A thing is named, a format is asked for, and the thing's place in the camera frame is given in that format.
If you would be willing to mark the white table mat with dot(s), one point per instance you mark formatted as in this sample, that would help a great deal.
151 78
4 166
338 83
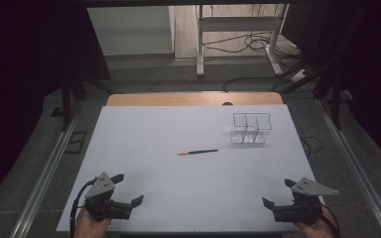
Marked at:
178 185

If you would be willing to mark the clear acrylic pen holder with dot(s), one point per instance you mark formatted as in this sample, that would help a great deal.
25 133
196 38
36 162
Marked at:
248 137

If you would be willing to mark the white metal desk frame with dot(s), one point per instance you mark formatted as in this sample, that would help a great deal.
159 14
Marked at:
238 23

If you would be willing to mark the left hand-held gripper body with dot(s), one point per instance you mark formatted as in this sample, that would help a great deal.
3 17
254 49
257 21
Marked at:
103 189

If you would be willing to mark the aluminium rail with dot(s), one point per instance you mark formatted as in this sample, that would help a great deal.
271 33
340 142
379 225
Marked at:
46 175
354 165

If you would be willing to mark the person's right hand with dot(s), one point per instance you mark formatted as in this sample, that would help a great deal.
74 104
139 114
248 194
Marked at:
320 229

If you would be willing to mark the person's left hand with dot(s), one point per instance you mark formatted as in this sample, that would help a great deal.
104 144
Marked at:
89 228

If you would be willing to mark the white cabinet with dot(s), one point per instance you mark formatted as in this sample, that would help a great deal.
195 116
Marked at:
129 29

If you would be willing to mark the black metal stand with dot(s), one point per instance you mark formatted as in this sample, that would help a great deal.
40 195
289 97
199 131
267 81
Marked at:
335 99
66 99

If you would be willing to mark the black pen with orange tip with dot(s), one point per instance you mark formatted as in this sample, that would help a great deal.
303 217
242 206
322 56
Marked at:
201 151

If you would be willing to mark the white power strip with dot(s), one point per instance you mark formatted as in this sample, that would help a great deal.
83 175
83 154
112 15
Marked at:
299 75

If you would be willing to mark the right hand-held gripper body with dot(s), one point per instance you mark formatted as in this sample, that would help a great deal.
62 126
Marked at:
306 211

